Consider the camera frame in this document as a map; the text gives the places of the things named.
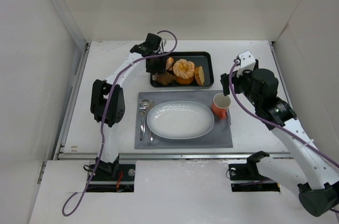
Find small oval sesame roll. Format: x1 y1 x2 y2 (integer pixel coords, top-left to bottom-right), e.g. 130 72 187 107
165 57 174 71

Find metal tongs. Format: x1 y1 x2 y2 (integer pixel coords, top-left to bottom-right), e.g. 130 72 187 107
151 69 166 81

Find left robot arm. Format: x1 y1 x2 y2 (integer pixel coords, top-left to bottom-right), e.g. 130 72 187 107
90 33 172 177

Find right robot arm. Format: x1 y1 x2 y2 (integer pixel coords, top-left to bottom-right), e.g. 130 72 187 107
220 68 338 217

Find sliced brown bread loaf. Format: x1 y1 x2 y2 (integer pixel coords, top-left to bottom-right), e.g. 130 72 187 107
194 66 205 86

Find sesame twisted bread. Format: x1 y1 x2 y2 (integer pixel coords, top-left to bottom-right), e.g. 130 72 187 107
173 59 195 79

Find orange cup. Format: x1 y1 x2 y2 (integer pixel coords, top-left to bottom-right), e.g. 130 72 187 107
211 93 231 120

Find black rectangular tray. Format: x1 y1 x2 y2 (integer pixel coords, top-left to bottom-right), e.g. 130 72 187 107
149 51 215 88

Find brown chocolate croissant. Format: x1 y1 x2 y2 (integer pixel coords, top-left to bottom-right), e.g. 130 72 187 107
156 72 175 86

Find smooth orange round bun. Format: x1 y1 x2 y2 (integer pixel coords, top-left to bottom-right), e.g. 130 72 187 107
175 77 194 85

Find silver spoon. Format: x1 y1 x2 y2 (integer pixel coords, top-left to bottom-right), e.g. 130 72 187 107
139 100 150 141

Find silver fork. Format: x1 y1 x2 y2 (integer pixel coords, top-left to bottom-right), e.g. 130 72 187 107
143 102 154 145

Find white oval plate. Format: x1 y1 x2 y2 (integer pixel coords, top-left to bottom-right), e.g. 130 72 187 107
148 101 215 140

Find white front cover board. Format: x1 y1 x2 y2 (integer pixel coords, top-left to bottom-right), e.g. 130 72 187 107
30 160 338 223

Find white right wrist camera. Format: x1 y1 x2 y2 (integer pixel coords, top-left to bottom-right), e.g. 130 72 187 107
236 50 256 77

